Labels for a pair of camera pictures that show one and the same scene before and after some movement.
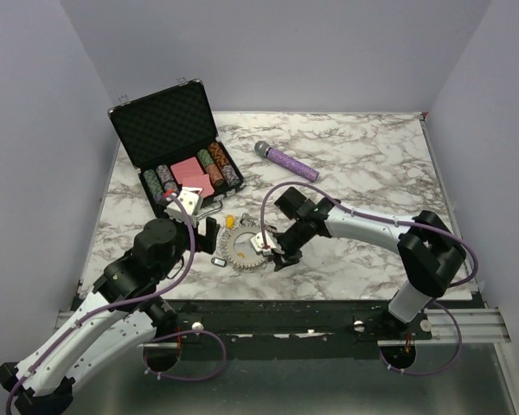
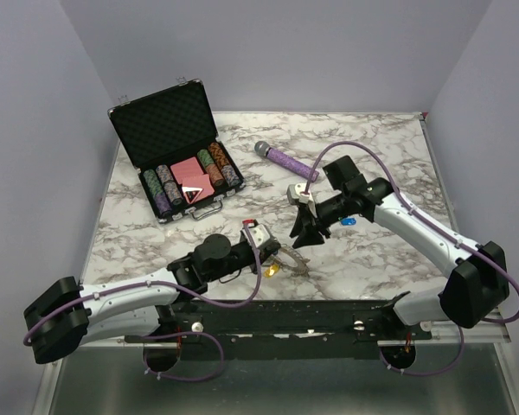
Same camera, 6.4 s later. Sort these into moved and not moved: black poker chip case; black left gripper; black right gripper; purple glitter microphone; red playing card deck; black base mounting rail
Moved: black right gripper; black left gripper
Not moved: purple glitter microphone; black poker chip case; red playing card deck; black base mounting rail
